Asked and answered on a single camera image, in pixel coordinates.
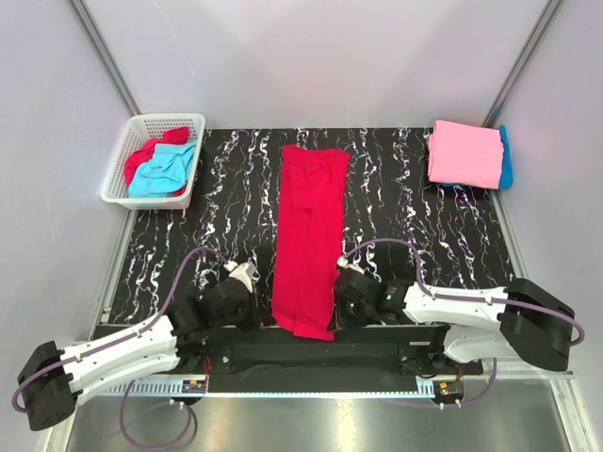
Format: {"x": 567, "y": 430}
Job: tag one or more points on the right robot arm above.
{"x": 521, "y": 320}

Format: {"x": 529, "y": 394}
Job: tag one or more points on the left aluminium corner post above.
{"x": 100, "y": 48}

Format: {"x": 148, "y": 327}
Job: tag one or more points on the white plastic laundry basket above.
{"x": 155, "y": 162}

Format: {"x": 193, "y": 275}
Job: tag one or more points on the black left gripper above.
{"x": 248, "y": 324}

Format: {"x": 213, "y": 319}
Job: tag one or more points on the right aluminium corner post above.
{"x": 535, "y": 38}

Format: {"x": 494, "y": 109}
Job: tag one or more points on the light blue t-shirt in basket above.
{"x": 162, "y": 172}

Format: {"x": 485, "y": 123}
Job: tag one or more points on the folded pink t-shirt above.
{"x": 464, "y": 153}

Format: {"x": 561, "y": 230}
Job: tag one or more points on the red t-shirt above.
{"x": 141, "y": 157}
{"x": 309, "y": 240}

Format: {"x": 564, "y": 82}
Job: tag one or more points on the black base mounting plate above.
{"x": 380, "y": 361}

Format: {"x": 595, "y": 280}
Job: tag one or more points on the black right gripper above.
{"x": 341, "y": 320}

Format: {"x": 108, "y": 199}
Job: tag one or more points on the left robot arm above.
{"x": 55, "y": 381}

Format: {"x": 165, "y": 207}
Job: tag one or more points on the left controller board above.
{"x": 194, "y": 386}

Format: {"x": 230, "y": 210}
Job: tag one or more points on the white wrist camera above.
{"x": 247, "y": 272}
{"x": 344, "y": 264}

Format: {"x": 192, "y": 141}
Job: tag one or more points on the red t-shirt in basket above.
{"x": 141, "y": 157}

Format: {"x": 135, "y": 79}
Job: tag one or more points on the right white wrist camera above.
{"x": 344, "y": 264}

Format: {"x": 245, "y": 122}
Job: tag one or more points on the folded blue t-shirt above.
{"x": 506, "y": 160}

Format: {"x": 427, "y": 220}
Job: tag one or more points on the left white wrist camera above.
{"x": 247, "y": 272}

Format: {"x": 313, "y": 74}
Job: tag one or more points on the right controller board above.
{"x": 448, "y": 388}

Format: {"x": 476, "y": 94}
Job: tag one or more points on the aluminium corner post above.
{"x": 100, "y": 48}
{"x": 535, "y": 38}

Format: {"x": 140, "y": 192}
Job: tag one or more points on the controller board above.
{"x": 448, "y": 388}
{"x": 194, "y": 386}

